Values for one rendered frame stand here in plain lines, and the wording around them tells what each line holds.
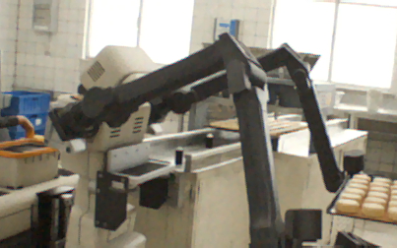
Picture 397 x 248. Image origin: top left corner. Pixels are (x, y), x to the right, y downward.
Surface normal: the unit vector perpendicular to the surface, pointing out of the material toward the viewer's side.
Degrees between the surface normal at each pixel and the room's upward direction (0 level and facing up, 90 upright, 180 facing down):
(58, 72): 90
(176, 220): 90
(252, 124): 74
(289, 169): 90
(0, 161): 92
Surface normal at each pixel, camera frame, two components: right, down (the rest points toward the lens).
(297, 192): -0.40, 0.07
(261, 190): -0.39, -0.20
